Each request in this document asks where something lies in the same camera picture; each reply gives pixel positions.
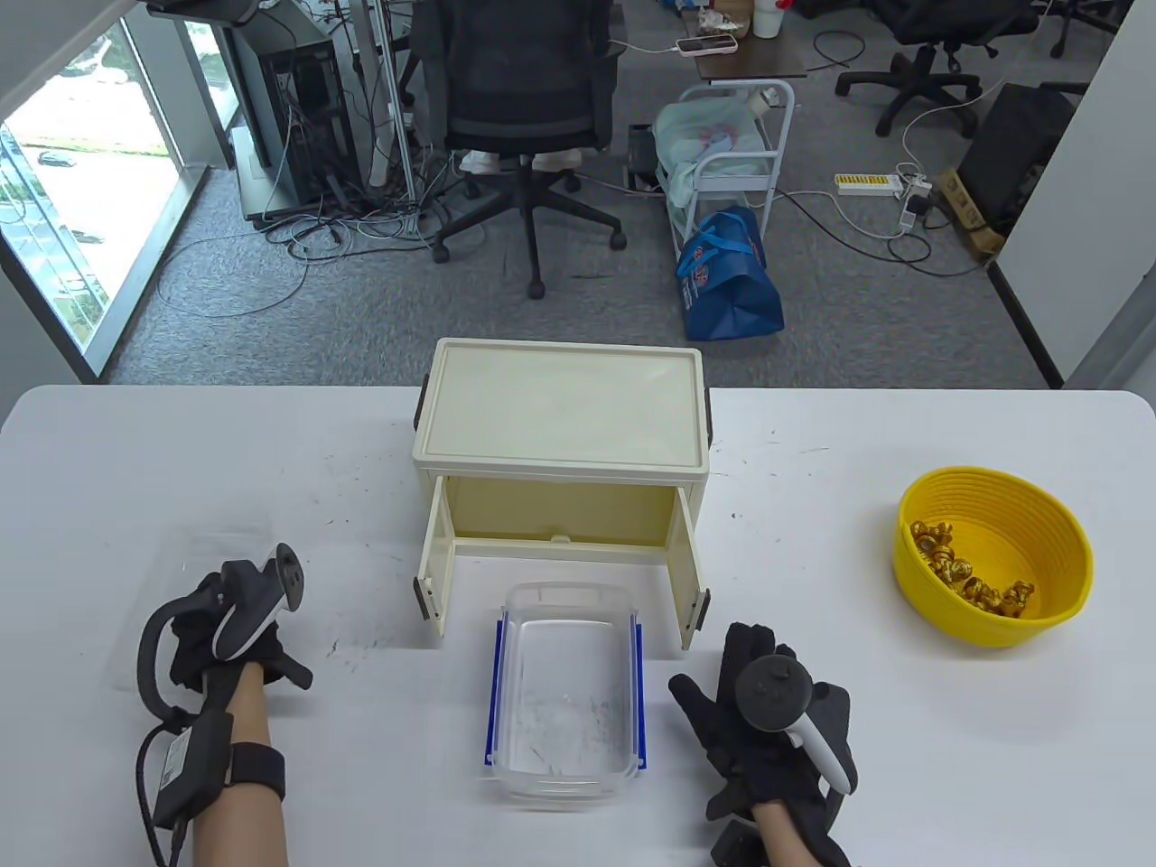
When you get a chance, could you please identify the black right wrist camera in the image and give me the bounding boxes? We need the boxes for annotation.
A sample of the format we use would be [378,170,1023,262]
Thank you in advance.
[711,817,769,867]

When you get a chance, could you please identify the clear plastic lid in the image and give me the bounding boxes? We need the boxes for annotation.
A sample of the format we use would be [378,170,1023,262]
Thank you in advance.
[102,519,285,696]

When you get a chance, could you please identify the large glass window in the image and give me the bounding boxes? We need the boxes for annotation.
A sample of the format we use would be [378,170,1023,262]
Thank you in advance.
[0,18,195,358]

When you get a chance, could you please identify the small black device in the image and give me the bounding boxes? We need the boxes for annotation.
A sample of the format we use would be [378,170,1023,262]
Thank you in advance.
[628,125,665,192]

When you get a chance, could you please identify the brown cardboard box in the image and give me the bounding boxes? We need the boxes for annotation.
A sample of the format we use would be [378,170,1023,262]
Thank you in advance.
[937,170,1005,260]

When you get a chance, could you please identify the pile of gold chess pieces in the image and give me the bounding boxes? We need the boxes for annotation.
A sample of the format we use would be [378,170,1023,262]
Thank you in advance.
[908,519,1037,620]

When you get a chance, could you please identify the black left wristband module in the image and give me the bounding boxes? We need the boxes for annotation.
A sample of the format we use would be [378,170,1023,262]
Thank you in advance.
[152,712,288,827]

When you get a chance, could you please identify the black white left hand controller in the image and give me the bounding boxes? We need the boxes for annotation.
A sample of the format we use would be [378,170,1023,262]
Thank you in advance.
[135,542,305,734]

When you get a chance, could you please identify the clear plastic box blue clips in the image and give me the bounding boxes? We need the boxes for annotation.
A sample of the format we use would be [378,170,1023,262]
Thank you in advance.
[483,581,648,811]

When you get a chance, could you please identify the pale green plastic bag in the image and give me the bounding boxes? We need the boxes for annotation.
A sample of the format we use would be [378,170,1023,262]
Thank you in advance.
[652,98,769,204]

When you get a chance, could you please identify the black computer tower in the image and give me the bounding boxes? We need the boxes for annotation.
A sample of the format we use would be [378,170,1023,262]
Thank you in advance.
[257,41,358,213]

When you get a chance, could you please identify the blue shopping bag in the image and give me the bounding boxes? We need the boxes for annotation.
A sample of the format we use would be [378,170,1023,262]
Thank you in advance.
[676,206,785,342]

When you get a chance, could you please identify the person's left hand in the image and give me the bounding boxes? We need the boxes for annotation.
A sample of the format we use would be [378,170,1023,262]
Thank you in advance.
[167,560,314,695]

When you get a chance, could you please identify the black mesh office chair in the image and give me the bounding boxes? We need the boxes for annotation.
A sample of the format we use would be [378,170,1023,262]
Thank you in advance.
[397,0,629,301]

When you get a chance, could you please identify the yellow ribbed bowl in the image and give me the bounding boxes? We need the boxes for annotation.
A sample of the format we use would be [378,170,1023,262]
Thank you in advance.
[892,466,1095,649]

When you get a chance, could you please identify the person's right hand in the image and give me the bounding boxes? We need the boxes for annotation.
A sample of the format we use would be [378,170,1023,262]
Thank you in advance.
[668,621,857,823]

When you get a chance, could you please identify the black white right hand controller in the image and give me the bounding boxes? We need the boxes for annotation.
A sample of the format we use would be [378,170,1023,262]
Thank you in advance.
[734,657,857,796]

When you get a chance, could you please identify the black white hand controller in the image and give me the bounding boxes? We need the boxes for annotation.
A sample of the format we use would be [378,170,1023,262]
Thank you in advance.
[734,657,857,796]
[135,542,305,734]

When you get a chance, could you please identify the person's left forearm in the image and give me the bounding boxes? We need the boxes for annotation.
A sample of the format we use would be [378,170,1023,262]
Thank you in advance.
[190,664,290,867]

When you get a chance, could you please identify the tangle of black cables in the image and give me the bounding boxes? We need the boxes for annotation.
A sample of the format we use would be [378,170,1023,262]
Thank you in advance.
[154,135,452,317]

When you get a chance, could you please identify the cream plastic cabinet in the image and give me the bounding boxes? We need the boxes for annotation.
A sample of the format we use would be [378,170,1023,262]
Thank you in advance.
[413,338,716,653]

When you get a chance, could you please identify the white rolling cart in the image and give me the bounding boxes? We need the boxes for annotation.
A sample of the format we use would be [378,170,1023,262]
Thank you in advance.
[667,79,796,263]

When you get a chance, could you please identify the person's right forearm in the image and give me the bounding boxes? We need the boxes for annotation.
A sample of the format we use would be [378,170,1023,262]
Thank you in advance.
[752,799,818,867]

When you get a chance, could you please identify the black left glove cable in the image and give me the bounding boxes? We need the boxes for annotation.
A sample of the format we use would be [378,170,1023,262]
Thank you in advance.
[134,730,195,867]

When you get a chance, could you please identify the dark brown side table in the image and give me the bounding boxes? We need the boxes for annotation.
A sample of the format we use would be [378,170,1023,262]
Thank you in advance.
[679,5,807,84]

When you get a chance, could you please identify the brown snack bag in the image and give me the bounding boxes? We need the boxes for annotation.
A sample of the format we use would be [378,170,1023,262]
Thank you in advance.
[700,0,755,37]

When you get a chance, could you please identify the black box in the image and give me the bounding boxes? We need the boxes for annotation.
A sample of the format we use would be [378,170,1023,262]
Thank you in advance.
[956,83,1077,238]

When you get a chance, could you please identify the white desk leg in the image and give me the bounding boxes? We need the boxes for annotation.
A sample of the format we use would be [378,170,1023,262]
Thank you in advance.
[361,0,416,204]

